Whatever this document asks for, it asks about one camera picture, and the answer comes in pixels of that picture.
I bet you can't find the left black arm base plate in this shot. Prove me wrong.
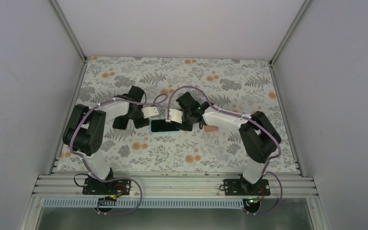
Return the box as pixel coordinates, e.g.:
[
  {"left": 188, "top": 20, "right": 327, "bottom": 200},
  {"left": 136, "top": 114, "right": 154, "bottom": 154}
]
[{"left": 82, "top": 177, "right": 131, "bottom": 196}]

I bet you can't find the aluminium mounting rail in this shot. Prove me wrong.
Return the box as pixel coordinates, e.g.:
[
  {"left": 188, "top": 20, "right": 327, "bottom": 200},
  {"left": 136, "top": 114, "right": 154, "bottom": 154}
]
[{"left": 32, "top": 173, "right": 319, "bottom": 198}]

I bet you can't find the floral patterned table mat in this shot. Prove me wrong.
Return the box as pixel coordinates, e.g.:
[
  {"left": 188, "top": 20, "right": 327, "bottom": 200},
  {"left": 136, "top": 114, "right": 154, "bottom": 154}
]
[{"left": 77, "top": 56, "right": 297, "bottom": 173}]

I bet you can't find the pink phone case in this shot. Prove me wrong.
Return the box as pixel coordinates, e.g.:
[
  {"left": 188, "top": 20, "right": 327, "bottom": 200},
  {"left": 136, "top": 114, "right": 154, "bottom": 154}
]
[{"left": 203, "top": 125, "right": 219, "bottom": 133}]

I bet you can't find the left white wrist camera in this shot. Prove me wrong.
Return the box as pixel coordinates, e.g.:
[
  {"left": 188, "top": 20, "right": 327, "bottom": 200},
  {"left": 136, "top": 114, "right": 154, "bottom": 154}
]
[{"left": 141, "top": 106, "right": 159, "bottom": 119}]

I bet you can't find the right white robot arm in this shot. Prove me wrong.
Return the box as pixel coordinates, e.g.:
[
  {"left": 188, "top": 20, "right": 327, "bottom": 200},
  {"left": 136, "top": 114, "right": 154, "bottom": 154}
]
[{"left": 166, "top": 92, "right": 281, "bottom": 195}]

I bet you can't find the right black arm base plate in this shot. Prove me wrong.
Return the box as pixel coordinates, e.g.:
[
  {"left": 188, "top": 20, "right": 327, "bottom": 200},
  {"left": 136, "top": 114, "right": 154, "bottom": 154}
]
[{"left": 219, "top": 179, "right": 271, "bottom": 196}]

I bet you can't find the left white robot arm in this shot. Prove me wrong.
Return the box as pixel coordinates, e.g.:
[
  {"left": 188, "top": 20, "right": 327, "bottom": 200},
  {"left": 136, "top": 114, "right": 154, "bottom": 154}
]
[{"left": 62, "top": 86, "right": 150, "bottom": 194}]

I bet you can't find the black phone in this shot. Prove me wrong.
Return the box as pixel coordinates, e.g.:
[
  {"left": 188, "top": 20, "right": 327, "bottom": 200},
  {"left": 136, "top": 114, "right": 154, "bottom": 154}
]
[
  {"left": 112, "top": 116, "right": 129, "bottom": 130},
  {"left": 150, "top": 119, "right": 180, "bottom": 133}
]

